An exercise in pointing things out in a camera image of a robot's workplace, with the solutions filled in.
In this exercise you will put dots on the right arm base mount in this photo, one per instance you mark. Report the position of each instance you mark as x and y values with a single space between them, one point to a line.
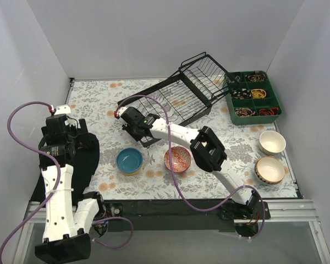
245 223

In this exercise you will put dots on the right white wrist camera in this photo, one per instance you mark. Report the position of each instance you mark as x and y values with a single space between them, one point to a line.
118 113

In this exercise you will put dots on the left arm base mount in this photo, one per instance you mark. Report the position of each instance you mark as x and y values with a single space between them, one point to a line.
101 220

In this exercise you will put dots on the yellow bands in tray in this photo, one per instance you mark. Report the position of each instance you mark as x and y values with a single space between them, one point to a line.
258 93

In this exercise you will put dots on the green compartment organizer tray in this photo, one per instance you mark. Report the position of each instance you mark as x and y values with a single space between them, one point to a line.
251 98

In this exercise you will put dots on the red patterned bowl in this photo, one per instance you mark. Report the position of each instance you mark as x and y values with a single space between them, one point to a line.
181 159

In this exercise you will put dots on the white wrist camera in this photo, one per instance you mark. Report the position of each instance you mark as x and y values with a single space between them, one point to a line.
62 109
118 113

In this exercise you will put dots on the white bowl far right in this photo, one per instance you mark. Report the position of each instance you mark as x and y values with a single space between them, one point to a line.
271 142

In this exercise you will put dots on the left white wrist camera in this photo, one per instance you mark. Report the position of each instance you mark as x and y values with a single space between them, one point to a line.
62 109

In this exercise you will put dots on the blue ceramic bowl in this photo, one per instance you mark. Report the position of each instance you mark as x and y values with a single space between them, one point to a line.
129 160

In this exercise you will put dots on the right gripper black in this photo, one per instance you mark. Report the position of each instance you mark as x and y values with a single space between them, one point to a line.
133 131

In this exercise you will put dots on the white bowl patterned rim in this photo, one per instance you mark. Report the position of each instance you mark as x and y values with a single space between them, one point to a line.
269 170

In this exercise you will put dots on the yellow bowl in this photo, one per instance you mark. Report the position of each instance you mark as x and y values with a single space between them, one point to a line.
130 173

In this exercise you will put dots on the black front base bar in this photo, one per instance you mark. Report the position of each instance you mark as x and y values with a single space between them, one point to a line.
164 215

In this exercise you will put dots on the black wire dish rack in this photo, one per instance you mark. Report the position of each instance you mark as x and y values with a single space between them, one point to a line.
188 94

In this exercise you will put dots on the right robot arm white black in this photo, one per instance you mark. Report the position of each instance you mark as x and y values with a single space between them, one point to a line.
206 148

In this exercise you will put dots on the red bands in tray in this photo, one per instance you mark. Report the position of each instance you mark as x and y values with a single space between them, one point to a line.
273 111

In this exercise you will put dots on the aluminium frame rail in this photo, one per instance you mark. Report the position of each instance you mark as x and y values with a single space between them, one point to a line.
292 234

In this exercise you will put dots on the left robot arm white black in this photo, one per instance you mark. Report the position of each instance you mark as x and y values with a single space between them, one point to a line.
66 237

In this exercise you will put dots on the black cloth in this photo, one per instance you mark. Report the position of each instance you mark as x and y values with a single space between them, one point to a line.
85 164

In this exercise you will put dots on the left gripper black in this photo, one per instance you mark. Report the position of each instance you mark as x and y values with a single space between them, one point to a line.
84 137

